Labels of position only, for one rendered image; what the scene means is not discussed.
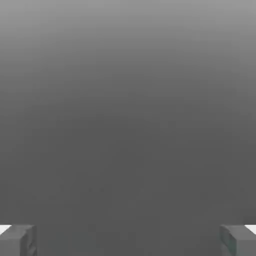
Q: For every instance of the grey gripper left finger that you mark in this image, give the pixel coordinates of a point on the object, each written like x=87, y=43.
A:
x=16, y=242

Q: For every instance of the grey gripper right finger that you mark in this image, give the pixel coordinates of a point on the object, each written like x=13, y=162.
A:
x=240, y=242

